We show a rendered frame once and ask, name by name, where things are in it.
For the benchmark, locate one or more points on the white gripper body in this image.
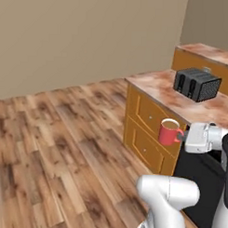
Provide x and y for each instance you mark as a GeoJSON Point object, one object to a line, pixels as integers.
{"type": "Point", "coordinates": [196, 138]}

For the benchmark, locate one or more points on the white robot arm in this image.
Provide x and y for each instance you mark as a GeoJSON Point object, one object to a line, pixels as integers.
{"type": "Point", "coordinates": [169, 195]}

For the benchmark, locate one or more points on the red mug of coffee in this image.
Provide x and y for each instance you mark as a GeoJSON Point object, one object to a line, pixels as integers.
{"type": "Point", "coordinates": [167, 135]}

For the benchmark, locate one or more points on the orange wooden counter cabinet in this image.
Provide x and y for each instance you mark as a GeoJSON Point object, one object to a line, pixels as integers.
{"type": "Point", "coordinates": [140, 132]}

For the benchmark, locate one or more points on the black dishwasher front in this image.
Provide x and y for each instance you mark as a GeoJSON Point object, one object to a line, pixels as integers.
{"type": "Point", "coordinates": [197, 171]}

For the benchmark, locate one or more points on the orange drawer front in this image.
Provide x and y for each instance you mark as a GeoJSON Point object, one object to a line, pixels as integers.
{"type": "Point", "coordinates": [145, 148]}
{"type": "Point", "coordinates": [147, 112]}

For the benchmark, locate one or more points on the black toaster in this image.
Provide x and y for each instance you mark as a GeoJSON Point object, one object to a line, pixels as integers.
{"type": "Point", "coordinates": [197, 83]}

